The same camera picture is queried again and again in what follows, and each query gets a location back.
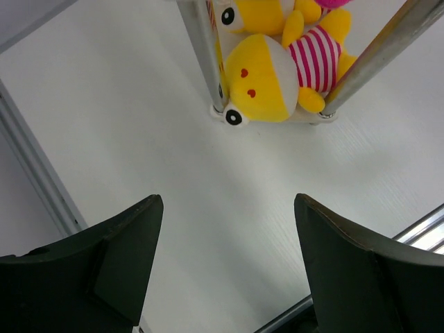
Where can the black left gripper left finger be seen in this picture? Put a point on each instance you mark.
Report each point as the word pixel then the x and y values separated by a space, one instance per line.
pixel 93 281

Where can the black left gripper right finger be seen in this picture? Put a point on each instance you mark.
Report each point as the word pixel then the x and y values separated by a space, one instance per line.
pixel 367 274

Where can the yellow plush toy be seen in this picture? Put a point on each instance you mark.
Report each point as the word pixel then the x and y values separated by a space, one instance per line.
pixel 266 17
pixel 269 79

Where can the white two-tier shelf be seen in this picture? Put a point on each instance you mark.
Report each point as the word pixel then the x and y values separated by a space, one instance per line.
pixel 212 44

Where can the white pink plush front-left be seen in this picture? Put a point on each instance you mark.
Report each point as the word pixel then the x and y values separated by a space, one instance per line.
pixel 332 4

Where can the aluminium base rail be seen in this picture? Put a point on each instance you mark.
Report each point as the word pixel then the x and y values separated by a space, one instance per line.
pixel 364 270

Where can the aluminium side frame rail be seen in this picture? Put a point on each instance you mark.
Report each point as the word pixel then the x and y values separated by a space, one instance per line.
pixel 36 165

